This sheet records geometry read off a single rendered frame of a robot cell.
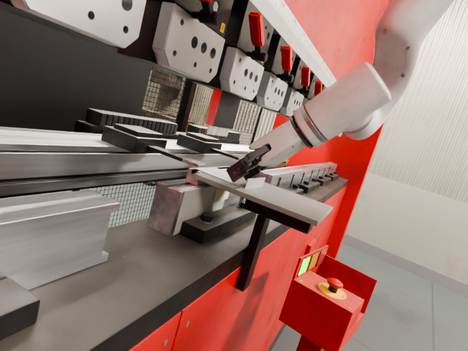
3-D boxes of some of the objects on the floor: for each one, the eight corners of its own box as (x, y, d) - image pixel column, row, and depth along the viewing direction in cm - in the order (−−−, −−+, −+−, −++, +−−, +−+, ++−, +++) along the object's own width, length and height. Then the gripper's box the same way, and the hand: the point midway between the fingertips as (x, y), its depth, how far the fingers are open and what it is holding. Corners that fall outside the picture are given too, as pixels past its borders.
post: (143, 279, 208) (229, -66, 172) (137, 276, 210) (221, -67, 174) (148, 276, 213) (233, -61, 177) (143, 274, 215) (225, -61, 179)
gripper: (303, 142, 57) (225, 193, 64) (327, 146, 72) (260, 188, 79) (282, 106, 58) (207, 160, 66) (309, 118, 73) (246, 161, 81)
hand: (243, 171), depth 72 cm, fingers open, 5 cm apart
